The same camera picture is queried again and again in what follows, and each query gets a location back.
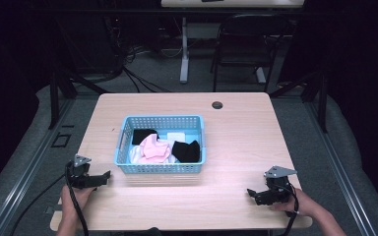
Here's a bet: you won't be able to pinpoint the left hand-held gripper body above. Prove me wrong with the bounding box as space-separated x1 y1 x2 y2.
65 154 95 190

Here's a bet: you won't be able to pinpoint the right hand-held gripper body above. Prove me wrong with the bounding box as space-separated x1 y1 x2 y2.
263 165 298 207

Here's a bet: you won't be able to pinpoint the person's left hand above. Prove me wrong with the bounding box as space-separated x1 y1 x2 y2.
60 184 96 221

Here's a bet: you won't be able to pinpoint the person's right hand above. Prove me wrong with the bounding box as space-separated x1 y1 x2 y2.
270 188 320 218

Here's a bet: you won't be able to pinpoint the black sock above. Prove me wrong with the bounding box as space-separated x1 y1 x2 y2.
131 128 159 147
170 140 202 164

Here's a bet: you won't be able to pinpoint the blue plastic basket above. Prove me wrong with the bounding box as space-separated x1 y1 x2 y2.
112 114 208 175

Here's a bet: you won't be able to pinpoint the pink sock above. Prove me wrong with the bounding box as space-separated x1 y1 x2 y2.
139 133 172 164

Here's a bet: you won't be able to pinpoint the black metal stand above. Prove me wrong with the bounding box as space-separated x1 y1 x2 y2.
269 68 330 134
46 19 110 130

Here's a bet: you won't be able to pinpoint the white folded sock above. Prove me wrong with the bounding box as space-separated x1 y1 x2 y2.
166 131 188 145

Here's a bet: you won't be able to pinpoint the black folding chair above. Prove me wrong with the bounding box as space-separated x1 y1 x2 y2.
209 13 293 93

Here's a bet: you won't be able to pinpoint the white background desk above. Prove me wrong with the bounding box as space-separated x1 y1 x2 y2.
159 0 305 85

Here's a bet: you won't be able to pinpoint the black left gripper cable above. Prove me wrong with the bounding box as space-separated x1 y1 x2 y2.
9 161 91 236

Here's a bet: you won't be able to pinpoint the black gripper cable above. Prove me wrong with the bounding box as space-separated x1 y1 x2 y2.
9 161 91 236
273 183 300 236

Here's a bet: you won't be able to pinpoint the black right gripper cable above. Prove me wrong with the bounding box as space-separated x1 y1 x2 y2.
273 183 300 236

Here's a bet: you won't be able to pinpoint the black floor cables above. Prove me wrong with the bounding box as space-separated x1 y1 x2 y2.
102 16 185 94

